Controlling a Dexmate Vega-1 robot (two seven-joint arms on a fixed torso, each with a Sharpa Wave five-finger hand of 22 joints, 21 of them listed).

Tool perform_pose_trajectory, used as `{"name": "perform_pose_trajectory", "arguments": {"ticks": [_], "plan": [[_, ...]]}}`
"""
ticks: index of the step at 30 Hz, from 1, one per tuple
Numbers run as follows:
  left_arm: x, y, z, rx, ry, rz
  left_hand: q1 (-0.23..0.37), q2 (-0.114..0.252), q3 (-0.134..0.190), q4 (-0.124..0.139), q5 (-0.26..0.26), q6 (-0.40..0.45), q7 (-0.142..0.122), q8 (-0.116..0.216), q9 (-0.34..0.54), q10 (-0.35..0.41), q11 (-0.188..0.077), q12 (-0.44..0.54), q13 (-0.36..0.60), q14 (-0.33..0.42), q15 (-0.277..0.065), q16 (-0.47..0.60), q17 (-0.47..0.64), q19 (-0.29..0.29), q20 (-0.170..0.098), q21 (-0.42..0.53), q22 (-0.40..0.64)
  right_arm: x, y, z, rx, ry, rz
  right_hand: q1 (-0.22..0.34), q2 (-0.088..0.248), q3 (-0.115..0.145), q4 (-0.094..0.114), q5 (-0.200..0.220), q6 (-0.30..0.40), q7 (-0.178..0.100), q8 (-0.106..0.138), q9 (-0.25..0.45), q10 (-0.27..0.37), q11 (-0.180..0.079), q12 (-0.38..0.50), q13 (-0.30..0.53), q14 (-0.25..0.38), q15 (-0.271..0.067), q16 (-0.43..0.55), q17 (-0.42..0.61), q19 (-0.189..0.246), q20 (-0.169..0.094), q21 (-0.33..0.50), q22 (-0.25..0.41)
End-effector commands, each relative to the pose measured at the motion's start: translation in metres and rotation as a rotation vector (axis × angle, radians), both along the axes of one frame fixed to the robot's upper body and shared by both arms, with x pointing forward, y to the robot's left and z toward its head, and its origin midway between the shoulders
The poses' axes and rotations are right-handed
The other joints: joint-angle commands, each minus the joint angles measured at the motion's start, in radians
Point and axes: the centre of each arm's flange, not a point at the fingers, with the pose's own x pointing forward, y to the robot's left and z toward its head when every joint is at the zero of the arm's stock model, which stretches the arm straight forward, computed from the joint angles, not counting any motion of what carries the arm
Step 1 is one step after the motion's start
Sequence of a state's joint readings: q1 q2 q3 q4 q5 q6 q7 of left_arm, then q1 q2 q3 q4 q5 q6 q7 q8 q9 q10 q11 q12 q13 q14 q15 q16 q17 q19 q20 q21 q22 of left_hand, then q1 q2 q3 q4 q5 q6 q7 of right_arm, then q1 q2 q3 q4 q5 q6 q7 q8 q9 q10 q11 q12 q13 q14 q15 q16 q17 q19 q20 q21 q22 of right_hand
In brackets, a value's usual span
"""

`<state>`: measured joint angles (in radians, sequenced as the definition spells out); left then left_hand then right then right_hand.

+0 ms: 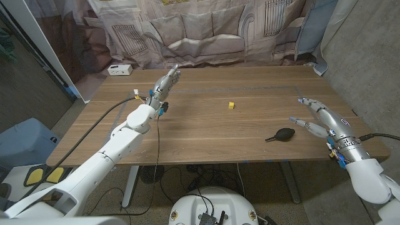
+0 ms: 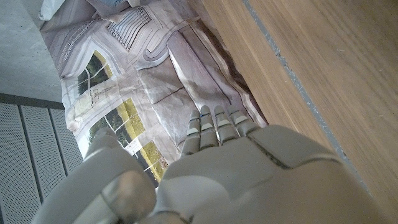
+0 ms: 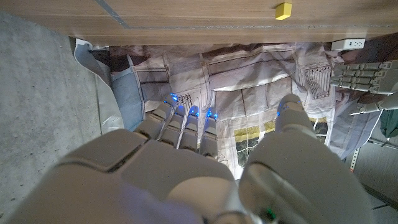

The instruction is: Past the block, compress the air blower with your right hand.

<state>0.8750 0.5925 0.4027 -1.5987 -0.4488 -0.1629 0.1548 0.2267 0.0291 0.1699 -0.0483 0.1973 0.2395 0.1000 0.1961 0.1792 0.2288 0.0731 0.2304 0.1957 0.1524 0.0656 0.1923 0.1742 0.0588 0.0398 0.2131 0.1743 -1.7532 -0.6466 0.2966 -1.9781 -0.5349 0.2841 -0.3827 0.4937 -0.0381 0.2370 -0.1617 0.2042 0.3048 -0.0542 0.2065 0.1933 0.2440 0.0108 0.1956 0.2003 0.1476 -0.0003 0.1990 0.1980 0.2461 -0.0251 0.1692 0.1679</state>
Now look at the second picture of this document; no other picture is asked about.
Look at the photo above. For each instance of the printed living room backdrop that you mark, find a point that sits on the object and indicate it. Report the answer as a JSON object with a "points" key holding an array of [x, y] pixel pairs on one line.
{"points": [[149, 77]]}

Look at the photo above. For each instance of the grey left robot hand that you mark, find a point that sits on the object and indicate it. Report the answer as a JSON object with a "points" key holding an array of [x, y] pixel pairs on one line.
{"points": [[248, 180]]}

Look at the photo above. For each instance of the grey tape outline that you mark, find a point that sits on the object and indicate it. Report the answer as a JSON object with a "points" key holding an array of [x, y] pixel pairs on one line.
{"points": [[291, 77]]}

